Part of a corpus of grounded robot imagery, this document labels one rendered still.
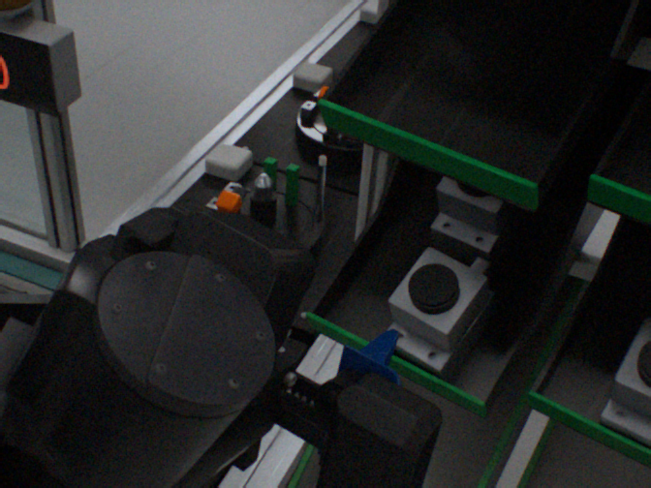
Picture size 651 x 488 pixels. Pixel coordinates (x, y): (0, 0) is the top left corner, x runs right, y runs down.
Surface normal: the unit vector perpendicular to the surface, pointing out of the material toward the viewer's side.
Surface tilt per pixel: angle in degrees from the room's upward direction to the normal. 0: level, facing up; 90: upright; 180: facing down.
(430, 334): 115
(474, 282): 25
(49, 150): 90
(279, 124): 0
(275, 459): 0
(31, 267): 0
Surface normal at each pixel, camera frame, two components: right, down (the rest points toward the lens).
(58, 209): -0.41, 0.56
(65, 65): 0.91, 0.30
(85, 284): 0.52, -0.62
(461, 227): -0.19, -0.49
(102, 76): 0.05, -0.77
